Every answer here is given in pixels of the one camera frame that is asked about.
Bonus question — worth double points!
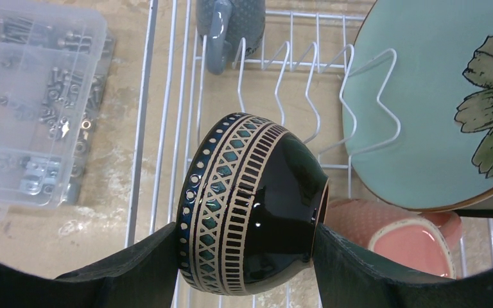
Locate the pink flowered mug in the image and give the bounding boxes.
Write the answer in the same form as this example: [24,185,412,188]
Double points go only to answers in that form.
[324,199,462,279]

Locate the white wire dish rack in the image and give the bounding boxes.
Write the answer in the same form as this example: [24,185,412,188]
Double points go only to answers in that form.
[125,1,373,246]

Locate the grey printed mug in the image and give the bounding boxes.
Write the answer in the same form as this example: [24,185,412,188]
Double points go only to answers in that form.
[195,0,266,75]

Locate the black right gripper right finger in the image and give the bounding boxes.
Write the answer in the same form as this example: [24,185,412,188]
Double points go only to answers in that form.
[313,224,493,308]

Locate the clear plastic screw box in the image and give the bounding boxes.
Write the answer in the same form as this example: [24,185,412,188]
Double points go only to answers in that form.
[0,1,115,220]

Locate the light green round plate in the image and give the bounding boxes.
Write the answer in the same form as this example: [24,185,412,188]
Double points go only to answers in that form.
[343,1,493,211]

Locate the brown rimmed beige bowl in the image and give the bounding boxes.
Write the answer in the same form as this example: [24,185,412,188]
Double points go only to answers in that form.
[177,112,329,296]

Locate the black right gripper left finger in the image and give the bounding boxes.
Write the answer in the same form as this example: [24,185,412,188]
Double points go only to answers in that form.
[0,223,178,307]

